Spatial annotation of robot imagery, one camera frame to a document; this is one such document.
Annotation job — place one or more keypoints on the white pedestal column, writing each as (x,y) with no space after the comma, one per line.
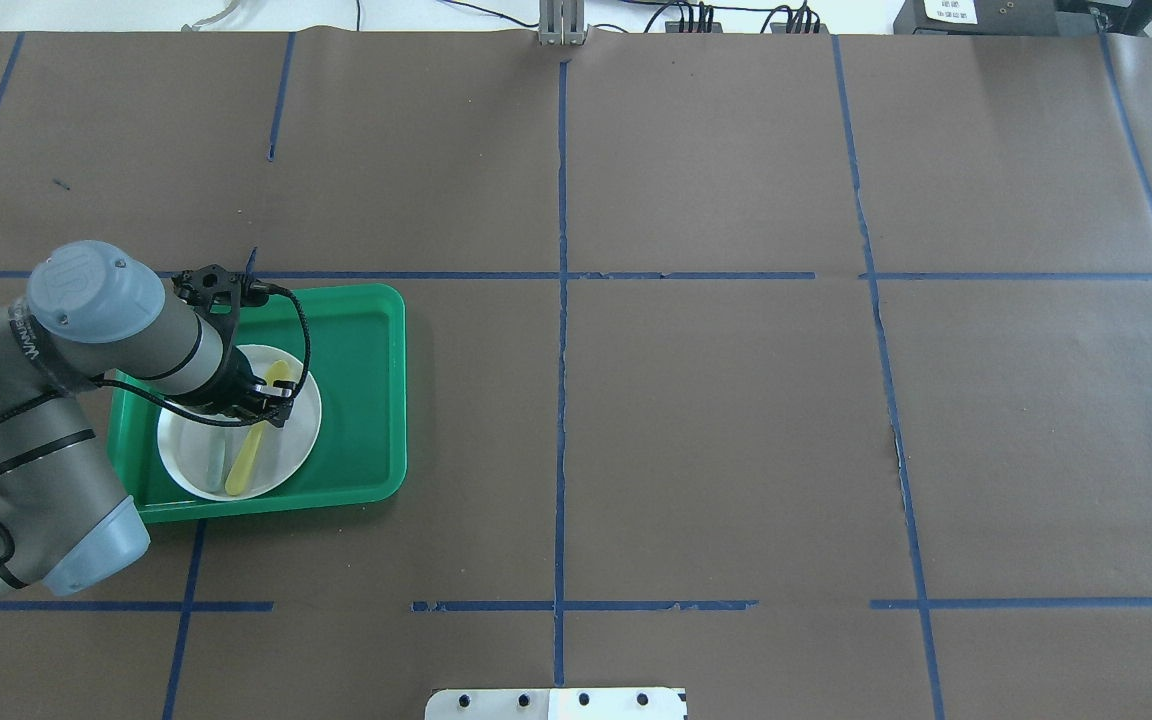
(634,702)

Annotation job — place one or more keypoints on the aluminium frame post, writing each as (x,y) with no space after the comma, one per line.
(562,23)

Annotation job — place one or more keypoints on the white round plate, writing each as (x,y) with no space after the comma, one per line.
(180,445)

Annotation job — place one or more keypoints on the black computer box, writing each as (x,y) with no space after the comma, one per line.
(992,18)

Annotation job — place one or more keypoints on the translucent plastic fork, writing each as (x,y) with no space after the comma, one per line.
(215,453)

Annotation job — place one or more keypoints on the green plastic tray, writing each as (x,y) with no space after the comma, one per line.
(358,362)

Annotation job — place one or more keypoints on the yellow plastic spoon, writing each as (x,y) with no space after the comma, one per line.
(239,475)

